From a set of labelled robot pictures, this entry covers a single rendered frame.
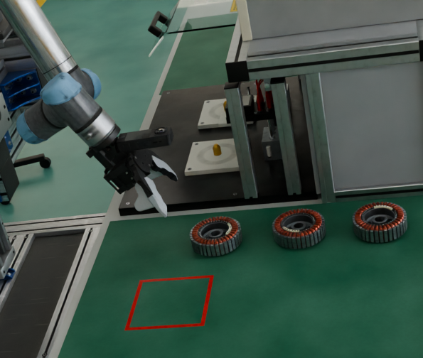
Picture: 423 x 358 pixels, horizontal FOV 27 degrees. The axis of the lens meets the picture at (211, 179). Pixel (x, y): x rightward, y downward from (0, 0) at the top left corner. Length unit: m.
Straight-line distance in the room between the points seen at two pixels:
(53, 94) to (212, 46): 1.24
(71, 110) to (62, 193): 2.08
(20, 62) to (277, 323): 1.32
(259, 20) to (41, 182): 2.22
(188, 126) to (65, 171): 1.68
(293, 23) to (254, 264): 0.52
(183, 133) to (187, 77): 0.42
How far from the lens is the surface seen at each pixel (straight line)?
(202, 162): 2.21
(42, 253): 3.12
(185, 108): 2.53
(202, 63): 2.85
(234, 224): 1.94
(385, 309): 1.71
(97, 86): 2.00
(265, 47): 1.92
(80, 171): 4.00
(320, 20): 1.95
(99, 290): 1.90
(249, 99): 2.15
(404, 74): 1.89
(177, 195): 2.11
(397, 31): 1.91
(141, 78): 4.79
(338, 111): 1.92
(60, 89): 1.80
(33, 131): 1.89
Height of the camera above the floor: 1.84
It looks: 30 degrees down
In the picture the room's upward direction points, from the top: 12 degrees counter-clockwise
